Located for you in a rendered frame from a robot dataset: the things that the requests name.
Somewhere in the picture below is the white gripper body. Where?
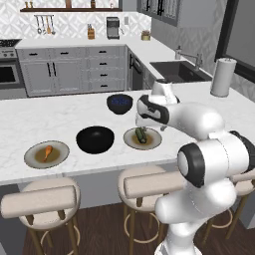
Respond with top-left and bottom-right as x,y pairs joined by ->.
134,113 -> 164,129

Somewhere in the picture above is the green cucumber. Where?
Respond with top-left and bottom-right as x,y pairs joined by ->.
134,127 -> 148,144

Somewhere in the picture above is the blue patterned dark bowl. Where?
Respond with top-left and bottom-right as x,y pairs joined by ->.
106,94 -> 134,117

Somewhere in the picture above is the black bowl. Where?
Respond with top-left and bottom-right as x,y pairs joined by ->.
75,126 -> 116,155

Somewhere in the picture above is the orange chicken drumstick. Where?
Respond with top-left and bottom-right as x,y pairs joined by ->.
42,144 -> 54,163

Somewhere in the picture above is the beige plate with brown centre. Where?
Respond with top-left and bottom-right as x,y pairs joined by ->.
123,127 -> 163,150
23,139 -> 71,170

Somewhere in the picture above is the black dishwasher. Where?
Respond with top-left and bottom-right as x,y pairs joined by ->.
127,49 -> 145,92

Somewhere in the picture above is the dark sink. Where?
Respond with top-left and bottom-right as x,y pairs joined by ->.
149,60 -> 213,84

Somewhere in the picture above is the beige stool with wooden legs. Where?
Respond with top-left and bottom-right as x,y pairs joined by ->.
0,176 -> 82,255
117,165 -> 187,255
201,167 -> 255,241

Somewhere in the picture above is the silver tap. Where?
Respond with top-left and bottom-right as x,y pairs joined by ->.
174,45 -> 204,72

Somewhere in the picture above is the yellow pot with plant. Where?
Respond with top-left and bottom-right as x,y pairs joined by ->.
140,29 -> 152,42

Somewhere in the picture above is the white paper towel roll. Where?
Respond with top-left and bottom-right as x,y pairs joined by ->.
210,57 -> 238,99

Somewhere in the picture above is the grey cupboard run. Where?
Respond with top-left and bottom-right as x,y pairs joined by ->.
16,45 -> 129,99

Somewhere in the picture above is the grey coffee machine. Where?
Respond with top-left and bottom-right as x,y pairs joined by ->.
106,16 -> 122,41

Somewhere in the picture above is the wooden knife block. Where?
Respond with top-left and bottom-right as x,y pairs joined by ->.
86,23 -> 97,41

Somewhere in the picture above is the black framed window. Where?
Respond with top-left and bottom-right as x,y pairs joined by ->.
214,0 -> 255,84

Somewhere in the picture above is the dark wooden shelf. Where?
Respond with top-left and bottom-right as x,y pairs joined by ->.
19,7 -> 124,14

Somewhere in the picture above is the silver hanging ladle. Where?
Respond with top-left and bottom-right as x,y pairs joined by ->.
36,16 -> 43,35

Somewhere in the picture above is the steel oven with hob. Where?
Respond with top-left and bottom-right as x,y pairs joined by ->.
0,38 -> 28,101

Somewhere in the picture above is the grey wall cupboard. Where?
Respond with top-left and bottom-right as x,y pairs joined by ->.
136,0 -> 182,28

